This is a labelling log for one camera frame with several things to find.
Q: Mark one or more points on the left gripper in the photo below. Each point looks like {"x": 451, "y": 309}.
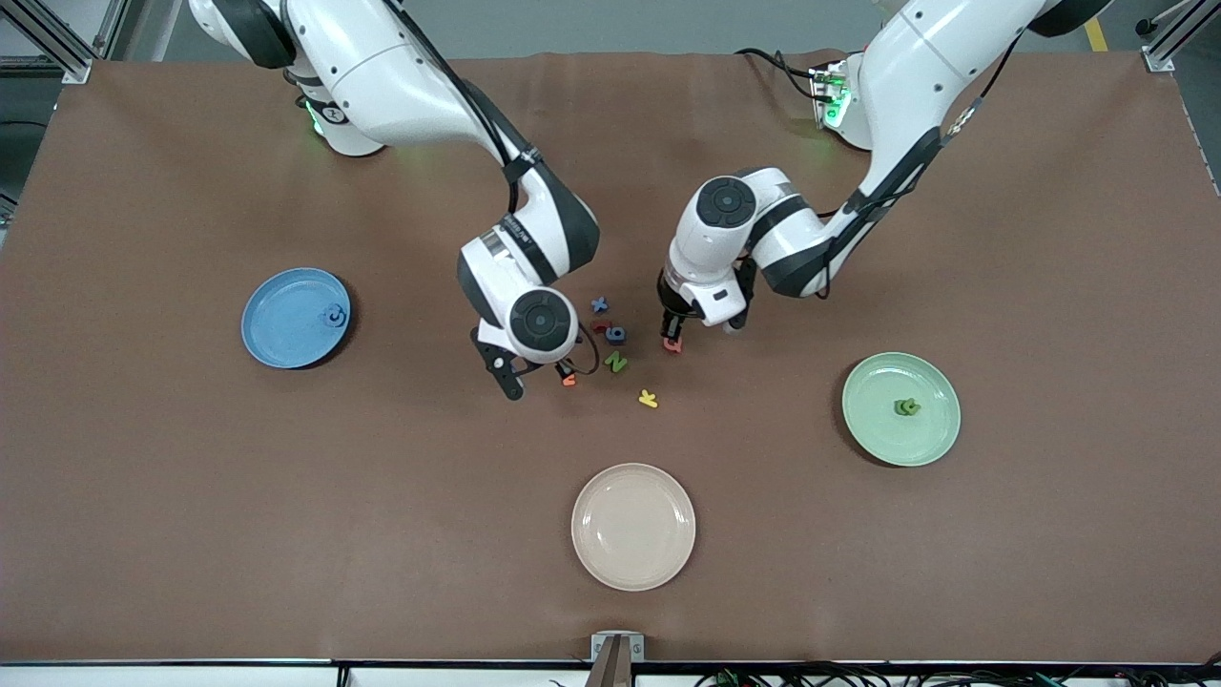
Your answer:
{"x": 670, "y": 309}

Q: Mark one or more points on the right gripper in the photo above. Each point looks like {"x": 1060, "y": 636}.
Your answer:
{"x": 560, "y": 368}

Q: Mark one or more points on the green foam letter N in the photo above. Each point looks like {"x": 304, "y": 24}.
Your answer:
{"x": 616, "y": 362}

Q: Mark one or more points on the blue foam letter G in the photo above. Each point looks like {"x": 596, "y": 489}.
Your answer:
{"x": 326, "y": 316}

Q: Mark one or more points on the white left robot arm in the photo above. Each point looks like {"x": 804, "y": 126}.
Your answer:
{"x": 916, "y": 76}

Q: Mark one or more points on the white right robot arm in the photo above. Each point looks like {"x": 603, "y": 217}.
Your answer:
{"x": 382, "y": 67}

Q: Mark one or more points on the yellow foam letter K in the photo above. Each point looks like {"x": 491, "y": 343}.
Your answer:
{"x": 648, "y": 399}

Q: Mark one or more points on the beige plate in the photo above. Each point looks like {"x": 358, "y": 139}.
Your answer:
{"x": 633, "y": 527}

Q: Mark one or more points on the mint green plate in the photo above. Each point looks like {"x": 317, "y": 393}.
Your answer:
{"x": 882, "y": 439}

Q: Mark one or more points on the blue plate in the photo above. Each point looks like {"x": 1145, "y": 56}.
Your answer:
{"x": 281, "y": 329}

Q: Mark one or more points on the brown table mat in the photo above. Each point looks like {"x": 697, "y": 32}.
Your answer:
{"x": 191, "y": 525}

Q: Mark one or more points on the white table edge strip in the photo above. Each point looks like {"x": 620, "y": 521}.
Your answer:
{"x": 143, "y": 676}

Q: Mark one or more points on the grey metal bracket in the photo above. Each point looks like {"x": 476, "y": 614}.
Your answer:
{"x": 598, "y": 647}

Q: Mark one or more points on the grey camera mast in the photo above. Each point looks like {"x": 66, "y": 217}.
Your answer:
{"x": 612, "y": 668}

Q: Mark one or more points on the aluminium frame profile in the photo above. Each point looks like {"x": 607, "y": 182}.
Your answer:
{"x": 57, "y": 48}
{"x": 1159, "y": 52}

